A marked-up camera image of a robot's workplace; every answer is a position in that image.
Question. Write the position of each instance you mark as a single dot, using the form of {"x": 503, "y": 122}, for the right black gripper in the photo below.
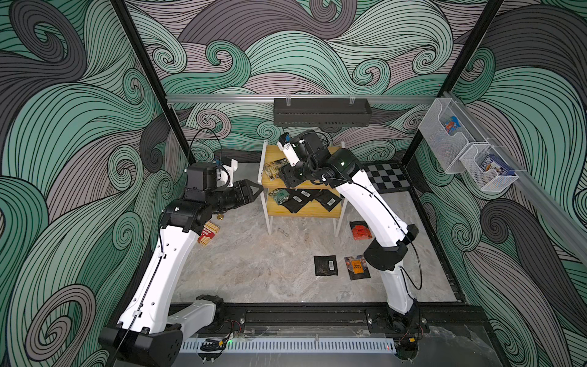
{"x": 293, "y": 174}

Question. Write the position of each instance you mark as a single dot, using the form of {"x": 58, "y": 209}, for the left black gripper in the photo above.
{"x": 242, "y": 193}

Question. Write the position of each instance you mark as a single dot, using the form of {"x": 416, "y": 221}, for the yellow oolong tea bag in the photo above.
{"x": 272, "y": 169}

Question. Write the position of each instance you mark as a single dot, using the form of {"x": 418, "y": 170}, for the red tea bag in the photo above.
{"x": 360, "y": 230}

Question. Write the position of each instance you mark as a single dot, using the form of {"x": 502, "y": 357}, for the black tea bag barcode top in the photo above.
{"x": 325, "y": 265}

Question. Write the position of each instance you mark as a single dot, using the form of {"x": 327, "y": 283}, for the black orange tea bag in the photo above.
{"x": 357, "y": 267}

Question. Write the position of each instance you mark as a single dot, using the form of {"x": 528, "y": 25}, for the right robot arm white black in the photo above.
{"x": 343, "y": 172}

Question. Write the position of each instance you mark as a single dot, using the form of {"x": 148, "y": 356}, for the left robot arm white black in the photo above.
{"x": 146, "y": 334}

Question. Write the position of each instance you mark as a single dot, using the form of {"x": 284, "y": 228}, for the black tea bag lower middle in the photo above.
{"x": 307, "y": 195}

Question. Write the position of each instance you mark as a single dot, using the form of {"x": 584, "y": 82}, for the green jasmine tea bag lower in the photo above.
{"x": 280, "y": 196}

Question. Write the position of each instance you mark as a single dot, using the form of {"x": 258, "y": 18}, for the black tea bag lower right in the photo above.
{"x": 327, "y": 199}

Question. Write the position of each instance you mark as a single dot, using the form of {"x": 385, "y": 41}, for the red yellow small box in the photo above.
{"x": 208, "y": 233}

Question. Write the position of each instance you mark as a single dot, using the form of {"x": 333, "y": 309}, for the checkerboard calibration mat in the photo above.
{"x": 388, "y": 177}

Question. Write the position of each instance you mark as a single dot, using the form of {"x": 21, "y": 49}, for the blue red item in bin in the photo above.
{"x": 452, "y": 125}

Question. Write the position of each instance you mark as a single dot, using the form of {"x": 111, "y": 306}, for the blue white packet in bin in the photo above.
{"x": 492, "y": 162}

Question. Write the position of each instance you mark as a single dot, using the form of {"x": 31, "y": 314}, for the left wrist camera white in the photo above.
{"x": 225, "y": 170}

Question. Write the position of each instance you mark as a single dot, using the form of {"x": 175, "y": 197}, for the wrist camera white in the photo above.
{"x": 225, "y": 170}
{"x": 291, "y": 148}

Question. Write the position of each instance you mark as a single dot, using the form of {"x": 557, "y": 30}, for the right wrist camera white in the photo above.
{"x": 291, "y": 148}

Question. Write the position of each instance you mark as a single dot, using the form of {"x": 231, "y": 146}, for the black wall tray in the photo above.
{"x": 319, "y": 112}

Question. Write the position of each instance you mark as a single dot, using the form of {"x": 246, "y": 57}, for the aluminium wall rail back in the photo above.
{"x": 268, "y": 98}

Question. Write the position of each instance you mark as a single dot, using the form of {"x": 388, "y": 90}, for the aluminium wall rail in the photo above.
{"x": 268, "y": 98}
{"x": 568, "y": 230}

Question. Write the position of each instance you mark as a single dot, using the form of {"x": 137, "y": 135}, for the clear wall bin upper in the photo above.
{"x": 447, "y": 149}

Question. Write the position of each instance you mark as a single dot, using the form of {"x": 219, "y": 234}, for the clear wall bin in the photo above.
{"x": 489, "y": 182}
{"x": 447, "y": 149}

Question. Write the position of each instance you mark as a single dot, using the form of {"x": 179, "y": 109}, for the white slotted cable duct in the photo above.
{"x": 349, "y": 345}

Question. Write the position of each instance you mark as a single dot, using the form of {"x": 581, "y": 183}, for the clear wall bin lower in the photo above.
{"x": 489, "y": 182}

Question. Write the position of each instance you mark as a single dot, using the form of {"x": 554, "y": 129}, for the aluminium wall rail right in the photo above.
{"x": 568, "y": 230}

